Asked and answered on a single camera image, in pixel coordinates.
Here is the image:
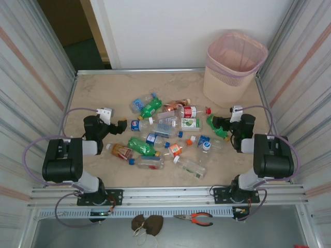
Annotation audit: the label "bottle orange red label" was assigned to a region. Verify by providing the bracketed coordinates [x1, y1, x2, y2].
[105, 143, 134, 160]

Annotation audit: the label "clear bottle bright blue label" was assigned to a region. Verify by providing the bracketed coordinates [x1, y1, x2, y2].
[130, 92, 158, 114]

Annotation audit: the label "blue-label bottle white cap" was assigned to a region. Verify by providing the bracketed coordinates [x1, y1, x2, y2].
[190, 134, 225, 156]

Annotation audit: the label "bottle lime label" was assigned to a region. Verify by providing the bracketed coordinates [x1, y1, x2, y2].
[172, 117, 204, 132]

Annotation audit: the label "clear bottle pale blue label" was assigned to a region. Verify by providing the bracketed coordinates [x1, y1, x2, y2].
[151, 122, 184, 139]

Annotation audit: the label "clear bottle blue cap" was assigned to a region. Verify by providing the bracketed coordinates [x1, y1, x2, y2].
[128, 154, 166, 171]

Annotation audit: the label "clear bottle white label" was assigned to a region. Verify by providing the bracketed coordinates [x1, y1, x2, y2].
[148, 111, 180, 125]

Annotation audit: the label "bottle copper brown label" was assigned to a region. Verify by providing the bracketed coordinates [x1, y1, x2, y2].
[162, 98, 191, 113]

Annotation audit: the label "green-label bottle white cap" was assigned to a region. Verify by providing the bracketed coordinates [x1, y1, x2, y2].
[172, 154, 208, 180]

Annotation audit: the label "small orange-label bottle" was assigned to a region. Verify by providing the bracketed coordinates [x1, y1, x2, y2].
[164, 139, 194, 158]

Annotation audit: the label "beige plastic waste bin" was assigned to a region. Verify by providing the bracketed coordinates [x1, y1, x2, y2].
[203, 30, 269, 109]

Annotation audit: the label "pink plastic bin liner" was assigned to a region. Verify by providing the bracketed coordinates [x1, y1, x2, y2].
[206, 30, 269, 78]

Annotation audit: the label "red-label bottle red cap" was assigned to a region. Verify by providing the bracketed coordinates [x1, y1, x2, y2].
[179, 104, 212, 119]

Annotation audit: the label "small black controller board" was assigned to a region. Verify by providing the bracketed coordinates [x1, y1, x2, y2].
[89, 210, 114, 217]
[232, 206, 251, 216]

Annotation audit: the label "brown cloth pouch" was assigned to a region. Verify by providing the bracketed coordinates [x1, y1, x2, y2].
[144, 214, 164, 236]
[131, 214, 147, 231]

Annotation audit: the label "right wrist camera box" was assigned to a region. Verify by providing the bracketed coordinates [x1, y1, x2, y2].
[229, 105, 244, 123]

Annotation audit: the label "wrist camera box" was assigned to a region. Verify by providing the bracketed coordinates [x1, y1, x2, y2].
[96, 107, 115, 122]
[229, 105, 244, 123]

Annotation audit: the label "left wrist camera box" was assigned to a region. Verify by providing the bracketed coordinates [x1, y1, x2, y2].
[96, 107, 115, 122]

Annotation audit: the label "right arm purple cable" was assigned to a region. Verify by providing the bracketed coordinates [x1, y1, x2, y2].
[236, 104, 302, 222]

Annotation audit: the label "wide aluminium mounting rail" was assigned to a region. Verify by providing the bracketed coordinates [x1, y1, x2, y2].
[27, 183, 310, 209]

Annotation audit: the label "white slotted cable duct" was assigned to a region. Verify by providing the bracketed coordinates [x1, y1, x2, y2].
[36, 206, 250, 219]

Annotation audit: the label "white door frame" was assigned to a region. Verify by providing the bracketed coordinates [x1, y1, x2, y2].
[89, 0, 122, 70]

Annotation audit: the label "orange-handled pliers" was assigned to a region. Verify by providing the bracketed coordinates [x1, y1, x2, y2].
[173, 212, 214, 227]

